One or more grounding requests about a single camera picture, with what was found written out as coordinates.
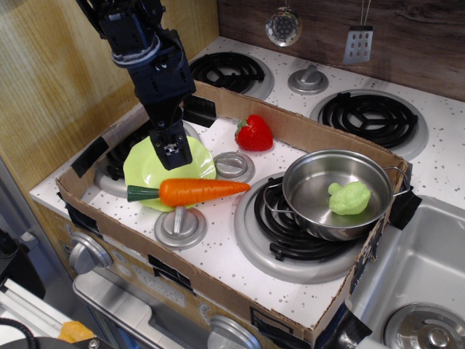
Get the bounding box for silver right oven knob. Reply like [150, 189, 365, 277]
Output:
[207, 315, 262, 349]

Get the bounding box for rear right black burner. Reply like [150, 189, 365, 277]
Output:
[310, 89, 429, 160]

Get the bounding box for silver sink drain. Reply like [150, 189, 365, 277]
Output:
[382, 303, 464, 348]

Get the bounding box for silver toy sink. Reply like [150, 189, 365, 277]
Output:
[349, 196, 464, 348]

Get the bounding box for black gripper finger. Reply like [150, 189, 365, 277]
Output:
[150, 129, 182, 170]
[173, 119, 193, 164]

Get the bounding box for hanging silver slotted spatula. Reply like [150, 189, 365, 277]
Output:
[343, 1, 373, 65]

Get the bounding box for rear left black burner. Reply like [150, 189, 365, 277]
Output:
[190, 52, 275, 100]

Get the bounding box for silver left oven knob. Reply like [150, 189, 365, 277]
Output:
[68, 232, 113, 275]

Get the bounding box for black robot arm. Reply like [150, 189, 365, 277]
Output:
[78, 1, 195, 170]

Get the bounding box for light green plastic plate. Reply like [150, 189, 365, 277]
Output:
[123, 135, 217, 213]

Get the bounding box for black cable lower left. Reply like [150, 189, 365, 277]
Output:
[0, 317, 39, 349]

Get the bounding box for silver knob middle stovetop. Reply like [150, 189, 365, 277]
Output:
[214, 152, 255, 182]

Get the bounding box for orange toy carrot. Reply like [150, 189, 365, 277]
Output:
[127, 178, 251, 207]

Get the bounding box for silver knob front stovetop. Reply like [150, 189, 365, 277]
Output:
[154, 206, 207, 250]

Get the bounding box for front left black burner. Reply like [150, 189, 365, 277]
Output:
[93, 115, 201, 199]

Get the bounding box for silver knob rear stovetop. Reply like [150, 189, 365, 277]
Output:
[288, 65, 329, 95]

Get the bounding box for silver oven door handle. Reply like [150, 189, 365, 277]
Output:
[73, 271, 187, 348]

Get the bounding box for red toy strawberry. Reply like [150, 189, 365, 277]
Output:
[235, 114, 273, 151]

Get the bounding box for silver oven knob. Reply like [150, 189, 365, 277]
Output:
[207, 315, 262, 349]
[68, 232, 113, 275]

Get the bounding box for brown cardboard fence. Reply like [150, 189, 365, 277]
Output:
[57, 82, 411, 344]

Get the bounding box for light green toy broccoli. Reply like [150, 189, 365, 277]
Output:
[328, 181, 371, 215]

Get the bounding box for silver knob stovetop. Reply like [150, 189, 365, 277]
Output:
[154, 206, 207, 250]
[288, 65, 329, 95]
[214, 152, 255, 182]

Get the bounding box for front right black burner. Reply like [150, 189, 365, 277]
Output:
[234, 173, 363, 284]

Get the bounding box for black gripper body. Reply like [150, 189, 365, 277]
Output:
[128, 30, 195, 131]

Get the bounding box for hanging silver strainer ladle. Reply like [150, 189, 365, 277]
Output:
[265, 1, 303, 47]

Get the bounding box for stainless steel pan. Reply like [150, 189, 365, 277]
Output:
[278, 149, 410, 241]

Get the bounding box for orange object lower left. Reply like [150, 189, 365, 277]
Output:
[58, 321, 95, 343]

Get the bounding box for black burner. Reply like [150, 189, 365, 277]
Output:
[93, 115, 201, 199]
[234, 173, 363, 284]
[310, 89, 429, 160]
[190, 52, 275, 100]

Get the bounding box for black device left edge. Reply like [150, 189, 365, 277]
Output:
[1, 230, 46, 299]

